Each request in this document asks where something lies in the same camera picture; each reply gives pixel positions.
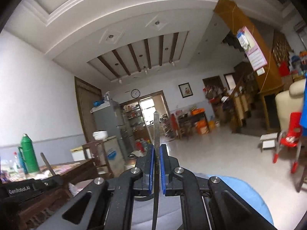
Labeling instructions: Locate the black chopstick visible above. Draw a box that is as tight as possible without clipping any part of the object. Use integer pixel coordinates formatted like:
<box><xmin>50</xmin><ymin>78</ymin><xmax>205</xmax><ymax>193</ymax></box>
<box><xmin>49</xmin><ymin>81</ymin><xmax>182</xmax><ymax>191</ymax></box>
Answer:
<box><xmin>40</xmin><ymin>152</ymin><xmax>56</xmax><ymax>176</ymax></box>
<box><xmin>151</xmin><ymin>111</ymin><xmax>160</xmax><ymax>230</ymax></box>

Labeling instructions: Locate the dark carved wooden sideboard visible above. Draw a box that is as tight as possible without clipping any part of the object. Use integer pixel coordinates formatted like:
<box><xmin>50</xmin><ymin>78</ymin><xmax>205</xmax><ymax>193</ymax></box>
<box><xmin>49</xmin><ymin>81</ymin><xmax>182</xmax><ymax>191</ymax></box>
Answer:
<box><xmin>1</xmin><ymin>159</ymin><xmax>98</xmax><ymax>229</ymax></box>

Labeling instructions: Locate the green thermos flask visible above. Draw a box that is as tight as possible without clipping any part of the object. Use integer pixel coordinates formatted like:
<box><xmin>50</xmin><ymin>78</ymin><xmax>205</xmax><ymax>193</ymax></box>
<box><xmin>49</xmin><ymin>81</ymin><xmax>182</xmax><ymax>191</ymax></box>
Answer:
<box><xmin>18</xmin><ymin>133</ymin><xmax>40</xmax><ymax>174</ymax></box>

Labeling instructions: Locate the white chest freezer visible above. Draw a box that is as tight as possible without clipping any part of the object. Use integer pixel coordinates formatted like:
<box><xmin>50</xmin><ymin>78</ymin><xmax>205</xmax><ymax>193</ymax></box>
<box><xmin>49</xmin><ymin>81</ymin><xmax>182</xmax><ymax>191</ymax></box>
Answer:
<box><xmin>70</xmin><ymin>136</ymin><xmax>125</xmax><ymax>178</ymax></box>

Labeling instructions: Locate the grey table cloth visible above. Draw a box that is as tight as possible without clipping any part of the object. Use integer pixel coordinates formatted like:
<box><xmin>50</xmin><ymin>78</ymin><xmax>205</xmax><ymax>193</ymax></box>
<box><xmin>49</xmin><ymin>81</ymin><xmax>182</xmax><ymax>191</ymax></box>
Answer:
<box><xmin>131</xmin><ymin>176</ymin><xmax>273</xmax><ymax>229</ymax></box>

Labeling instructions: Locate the dark wooden chair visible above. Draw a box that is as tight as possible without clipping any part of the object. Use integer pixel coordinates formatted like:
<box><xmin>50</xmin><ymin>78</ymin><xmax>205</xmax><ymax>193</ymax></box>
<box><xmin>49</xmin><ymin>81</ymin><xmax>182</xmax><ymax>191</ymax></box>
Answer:
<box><xmin>82</xmin><ymin>140</ymin><xmax>110</xmax><ymax>174</ymax></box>

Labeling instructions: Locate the dark wooden side table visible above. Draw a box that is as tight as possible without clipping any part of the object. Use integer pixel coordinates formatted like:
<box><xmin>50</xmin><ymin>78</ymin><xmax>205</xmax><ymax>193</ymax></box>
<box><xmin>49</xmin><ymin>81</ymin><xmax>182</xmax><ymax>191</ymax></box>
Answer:
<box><xmin>177</xmin><ymin>112</ymin><xmax>210</xmax><ymax>138</ymax></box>

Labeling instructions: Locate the grey refrigerator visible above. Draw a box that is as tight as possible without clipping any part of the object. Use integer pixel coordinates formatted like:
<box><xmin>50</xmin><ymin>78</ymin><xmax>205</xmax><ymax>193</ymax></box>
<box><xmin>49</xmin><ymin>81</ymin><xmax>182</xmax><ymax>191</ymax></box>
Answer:
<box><xmin>90</xmin><ymin>99</ymin><xmax>129</xmax><ymax>160</ymax></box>

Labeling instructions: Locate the white step stool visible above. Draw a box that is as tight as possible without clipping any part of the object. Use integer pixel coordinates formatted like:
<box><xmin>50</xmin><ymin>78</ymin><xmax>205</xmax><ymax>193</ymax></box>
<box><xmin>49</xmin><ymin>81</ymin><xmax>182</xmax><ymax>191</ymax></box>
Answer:
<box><xmin>260</xmin><ymin>132</ymin><xmax>278</xmax><ymax>151</ymax></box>

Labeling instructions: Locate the red plastic child chair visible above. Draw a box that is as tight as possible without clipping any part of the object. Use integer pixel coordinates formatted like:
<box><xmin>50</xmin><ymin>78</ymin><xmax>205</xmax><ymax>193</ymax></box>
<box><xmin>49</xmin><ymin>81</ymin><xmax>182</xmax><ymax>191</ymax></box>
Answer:
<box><xmin>273</xmin><ymin>112</ymin><xmax>302</xmax><ymax>174</ymax></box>

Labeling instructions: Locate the wooden pillar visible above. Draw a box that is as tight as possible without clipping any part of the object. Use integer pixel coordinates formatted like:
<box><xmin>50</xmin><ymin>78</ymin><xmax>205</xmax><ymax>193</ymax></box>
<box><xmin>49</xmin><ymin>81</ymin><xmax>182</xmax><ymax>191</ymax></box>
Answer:
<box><xmin>214</xmin><ymin>0</ymin><xmax>284</xmax><ymax>92</ymax></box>

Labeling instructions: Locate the blue cloth on chair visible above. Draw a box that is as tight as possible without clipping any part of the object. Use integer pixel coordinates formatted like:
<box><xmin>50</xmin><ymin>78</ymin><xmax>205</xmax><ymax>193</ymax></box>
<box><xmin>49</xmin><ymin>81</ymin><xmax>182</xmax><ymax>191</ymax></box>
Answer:
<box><xmin>300</xmin><ymin>81</ymin><xmax>307</xmax><ymax>137</ymax></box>

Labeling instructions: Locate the cream armchair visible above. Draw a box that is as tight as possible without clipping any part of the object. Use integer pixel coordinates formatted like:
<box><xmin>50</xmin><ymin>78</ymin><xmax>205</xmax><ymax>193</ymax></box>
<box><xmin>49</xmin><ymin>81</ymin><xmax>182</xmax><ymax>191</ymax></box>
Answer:
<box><xmin>275</xmin><ymin>79</ymin><xmax>306</xmax><ymax>131</ymax></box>

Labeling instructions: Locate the round wall clock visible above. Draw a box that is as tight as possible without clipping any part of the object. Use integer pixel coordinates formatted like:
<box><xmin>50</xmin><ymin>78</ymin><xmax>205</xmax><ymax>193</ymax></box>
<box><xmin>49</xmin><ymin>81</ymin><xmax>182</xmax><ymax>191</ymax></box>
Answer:
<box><xmin>131</xmin><ymin>89</ymin><xmax>140</xmax><ymax>99</ymax></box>

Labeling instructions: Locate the framed wall picture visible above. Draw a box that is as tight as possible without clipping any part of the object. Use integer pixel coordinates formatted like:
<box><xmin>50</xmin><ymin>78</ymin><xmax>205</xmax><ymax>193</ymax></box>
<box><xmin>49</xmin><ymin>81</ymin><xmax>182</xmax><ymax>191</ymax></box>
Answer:
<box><xmin>178</xmin><ymin>83</ymin><xmax>193</xmax><ymax>98</ymax></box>

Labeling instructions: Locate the wall calendar on pillar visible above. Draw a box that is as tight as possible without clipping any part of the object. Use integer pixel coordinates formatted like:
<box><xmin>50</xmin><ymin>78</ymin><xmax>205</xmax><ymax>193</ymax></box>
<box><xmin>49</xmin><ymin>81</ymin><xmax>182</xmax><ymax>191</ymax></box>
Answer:
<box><xmin>236</xmin><ymin>26</ymin><xmax>267</xmax><ymax>71</ymax></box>

